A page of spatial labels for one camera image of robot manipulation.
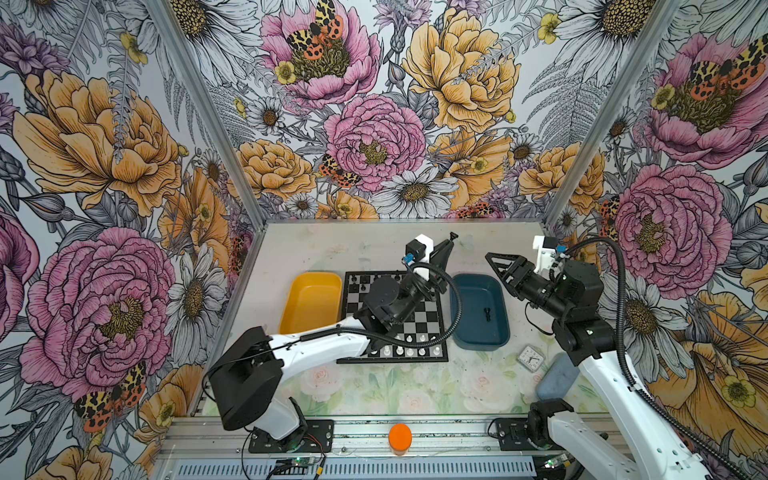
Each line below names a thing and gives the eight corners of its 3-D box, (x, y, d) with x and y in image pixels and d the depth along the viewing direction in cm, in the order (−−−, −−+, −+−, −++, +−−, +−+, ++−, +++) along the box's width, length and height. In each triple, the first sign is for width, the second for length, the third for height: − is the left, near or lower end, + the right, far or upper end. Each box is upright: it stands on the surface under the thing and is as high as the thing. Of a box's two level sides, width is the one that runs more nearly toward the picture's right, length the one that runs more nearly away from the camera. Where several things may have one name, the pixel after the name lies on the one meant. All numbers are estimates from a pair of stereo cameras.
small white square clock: (514, 360, 88) (517, 357, 86) (524, 344, 91) (526, 341, 89) (535, 375, 85) (538, 372, 84) (544, 358, 89) (547, 355, 87)
